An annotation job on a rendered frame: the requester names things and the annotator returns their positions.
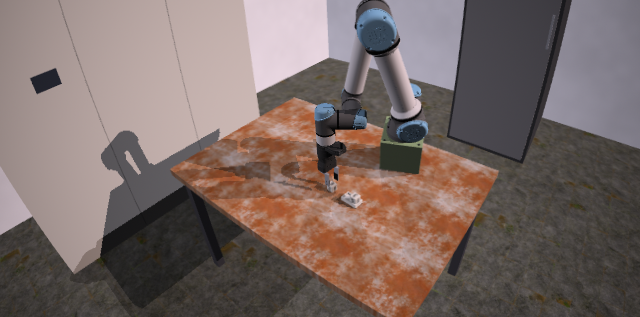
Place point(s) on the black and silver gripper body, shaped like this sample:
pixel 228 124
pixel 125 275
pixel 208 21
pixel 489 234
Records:
pixel 326 150

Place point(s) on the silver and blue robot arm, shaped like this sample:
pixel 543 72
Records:
pixel 376 30

